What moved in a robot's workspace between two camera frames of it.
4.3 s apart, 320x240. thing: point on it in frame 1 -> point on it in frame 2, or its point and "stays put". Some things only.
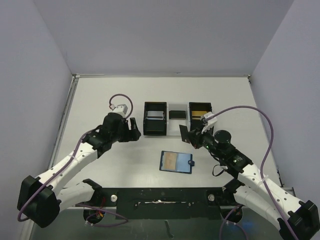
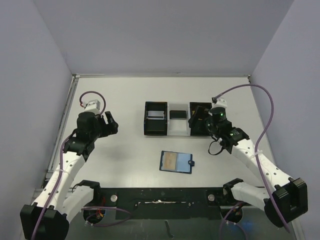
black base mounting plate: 167,203 stays put
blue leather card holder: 176,162 stays put
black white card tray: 164,118 stays put
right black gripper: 191,137 -> 200,120
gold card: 170,161 stays put
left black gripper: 128,132 -> 104,125
